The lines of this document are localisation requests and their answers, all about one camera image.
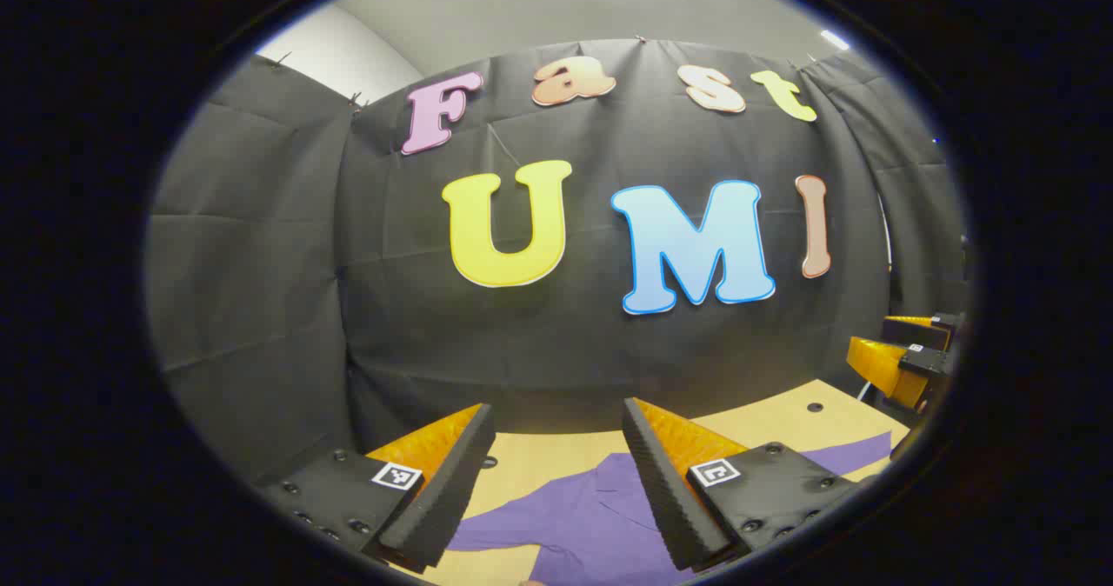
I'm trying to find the purple ribbed button cardigan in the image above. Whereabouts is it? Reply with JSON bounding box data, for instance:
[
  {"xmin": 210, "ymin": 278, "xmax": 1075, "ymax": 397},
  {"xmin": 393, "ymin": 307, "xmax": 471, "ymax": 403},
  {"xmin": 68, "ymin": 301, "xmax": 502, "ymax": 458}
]
[{"xmin": 445, "ymin": 431, "xmax": 895, "ymax": 586}]

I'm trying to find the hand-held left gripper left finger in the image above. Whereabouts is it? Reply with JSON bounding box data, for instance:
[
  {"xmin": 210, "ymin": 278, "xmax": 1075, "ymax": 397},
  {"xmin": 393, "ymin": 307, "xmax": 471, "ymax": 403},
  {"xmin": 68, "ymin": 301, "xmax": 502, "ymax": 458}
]
[{"xmin": 257, "ymin": 403, "xmax": 497, "ymax": 574}]

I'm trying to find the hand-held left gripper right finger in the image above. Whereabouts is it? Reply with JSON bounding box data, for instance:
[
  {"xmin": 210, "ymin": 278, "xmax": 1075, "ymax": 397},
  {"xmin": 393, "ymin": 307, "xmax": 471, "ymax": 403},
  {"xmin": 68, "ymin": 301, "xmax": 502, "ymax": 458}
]
[{"xmin": 622, "ymin": 397, "xmax": 870, "ymax": 571}]

